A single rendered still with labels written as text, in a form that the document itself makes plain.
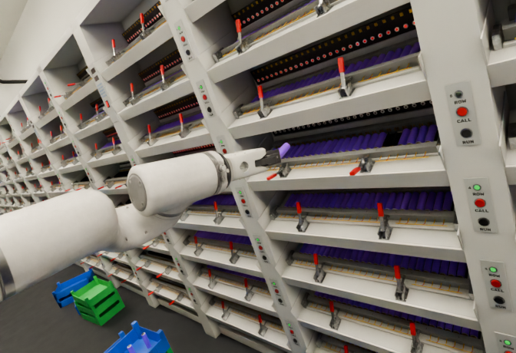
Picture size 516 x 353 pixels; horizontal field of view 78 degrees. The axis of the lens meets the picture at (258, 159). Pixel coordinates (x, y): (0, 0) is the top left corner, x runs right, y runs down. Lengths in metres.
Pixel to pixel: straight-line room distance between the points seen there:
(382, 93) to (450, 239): 0.37
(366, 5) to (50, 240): 0.67
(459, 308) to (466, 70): 0.58
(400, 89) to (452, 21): 0.15
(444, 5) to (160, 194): 0.58
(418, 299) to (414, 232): 0.20
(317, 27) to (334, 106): 0.18
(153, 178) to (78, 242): 0.13
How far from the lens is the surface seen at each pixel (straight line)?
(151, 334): 1.52
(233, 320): 1.79
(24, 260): 0.44
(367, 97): 0.76
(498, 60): 0.70
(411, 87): 0.72
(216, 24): 1.14
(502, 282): 0.88
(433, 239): 0.88
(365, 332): 1.22
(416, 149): 0.81
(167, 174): 0.52
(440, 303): 1.00
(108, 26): 1.77
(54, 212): 0.45
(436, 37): 0.70
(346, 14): 0.76
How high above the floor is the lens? 1.22
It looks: 12 degrees down
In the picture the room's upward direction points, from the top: 19 degrees counter-clockwise
